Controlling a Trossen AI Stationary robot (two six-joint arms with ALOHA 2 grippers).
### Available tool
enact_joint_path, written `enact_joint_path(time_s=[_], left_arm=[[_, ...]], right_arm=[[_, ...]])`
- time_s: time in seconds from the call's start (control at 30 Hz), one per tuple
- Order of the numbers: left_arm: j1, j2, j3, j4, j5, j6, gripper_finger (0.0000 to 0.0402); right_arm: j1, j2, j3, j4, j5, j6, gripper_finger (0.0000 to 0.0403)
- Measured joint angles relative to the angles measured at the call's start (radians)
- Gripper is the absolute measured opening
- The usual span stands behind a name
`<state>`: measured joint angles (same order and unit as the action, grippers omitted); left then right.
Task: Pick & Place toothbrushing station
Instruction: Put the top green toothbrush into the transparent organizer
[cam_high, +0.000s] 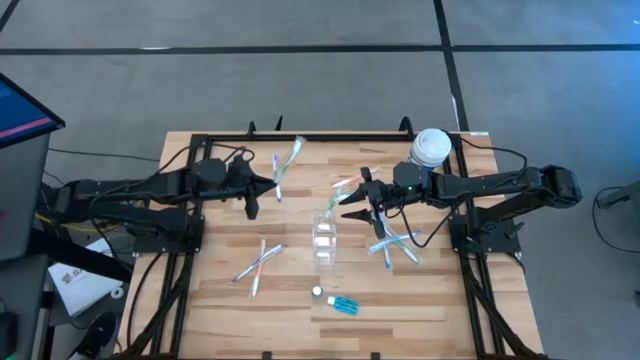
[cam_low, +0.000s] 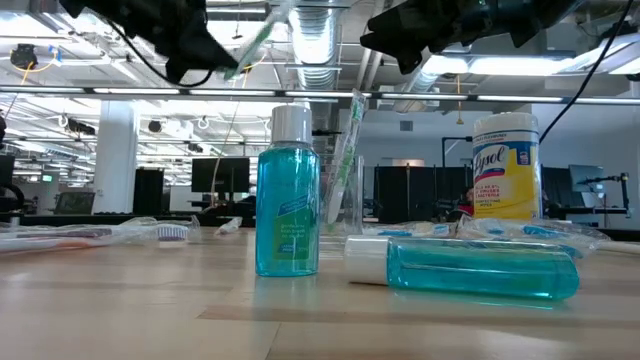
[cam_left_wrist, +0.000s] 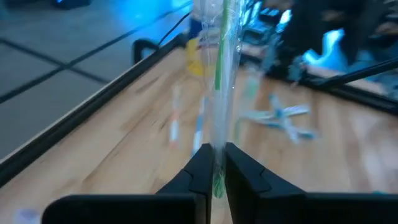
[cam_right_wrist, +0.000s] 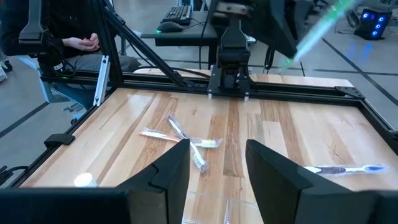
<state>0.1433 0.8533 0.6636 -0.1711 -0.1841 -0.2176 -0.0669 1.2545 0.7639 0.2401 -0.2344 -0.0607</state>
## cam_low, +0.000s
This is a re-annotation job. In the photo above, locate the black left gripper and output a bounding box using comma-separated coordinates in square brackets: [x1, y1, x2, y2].
[62, 0, 239, 85]

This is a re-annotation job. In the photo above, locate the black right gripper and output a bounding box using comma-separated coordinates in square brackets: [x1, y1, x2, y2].
[360, 0, 476, 75]

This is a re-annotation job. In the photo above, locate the blue mouthwash bottle white cap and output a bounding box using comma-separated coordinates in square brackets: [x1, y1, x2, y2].
[254, 103, 321, 279]

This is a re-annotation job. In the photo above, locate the long ceiling light track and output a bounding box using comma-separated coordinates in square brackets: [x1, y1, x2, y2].
[0, 85, 640, 105]

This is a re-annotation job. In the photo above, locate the black computer monitor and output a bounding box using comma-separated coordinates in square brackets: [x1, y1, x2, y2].
[541, 166, 574, 209]
[190, 156, 251, 195]

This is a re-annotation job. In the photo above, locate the white building column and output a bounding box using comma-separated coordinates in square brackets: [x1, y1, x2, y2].
[92, 104, 140, 215]

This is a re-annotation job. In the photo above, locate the black cabinet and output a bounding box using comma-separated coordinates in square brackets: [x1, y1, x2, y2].
[131, 167, 166, 217]

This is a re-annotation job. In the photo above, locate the black partition panel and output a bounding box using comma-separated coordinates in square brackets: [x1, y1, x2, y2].
[373, 163, 475, 225]

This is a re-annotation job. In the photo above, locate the clear plastic square cup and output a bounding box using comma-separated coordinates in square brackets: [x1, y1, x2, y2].
[317, 153, 366, 257]

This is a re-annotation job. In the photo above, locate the yellow Lysol wipes canister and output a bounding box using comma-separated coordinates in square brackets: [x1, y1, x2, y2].
[471, 112, 544, 221]

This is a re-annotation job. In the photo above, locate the person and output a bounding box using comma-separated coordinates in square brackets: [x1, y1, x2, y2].
[452, 187, 475, 222]

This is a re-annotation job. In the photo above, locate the blue and white tube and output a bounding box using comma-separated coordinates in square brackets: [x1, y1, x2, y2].
[343, 234, 581, 303]

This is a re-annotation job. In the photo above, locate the silver ventilation duct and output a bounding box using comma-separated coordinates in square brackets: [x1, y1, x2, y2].
[394, 49, 454, 114]
[285, 0, 347, 104]

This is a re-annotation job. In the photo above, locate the black left camera cable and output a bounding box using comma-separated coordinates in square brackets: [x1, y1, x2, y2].
[104, 19, 217, 89]

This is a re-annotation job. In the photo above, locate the black camera cable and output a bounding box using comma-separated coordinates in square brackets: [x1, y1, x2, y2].
[538, 0, 636, 145]
[104, 19, 217, 89]

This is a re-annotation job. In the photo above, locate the black pole frame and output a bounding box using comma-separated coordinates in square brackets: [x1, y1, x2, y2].
[440, 134, 475, 170]

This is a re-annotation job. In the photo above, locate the black ceiling device yellow cable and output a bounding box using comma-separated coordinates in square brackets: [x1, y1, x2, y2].
[8, 42, 40, 71]

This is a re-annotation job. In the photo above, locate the black right camera cable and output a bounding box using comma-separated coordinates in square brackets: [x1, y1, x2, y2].
[538, 0, 636, 145]

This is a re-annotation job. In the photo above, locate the black aluminium rig frame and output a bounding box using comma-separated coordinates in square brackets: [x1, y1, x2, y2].
[0, 212, 640, 244]

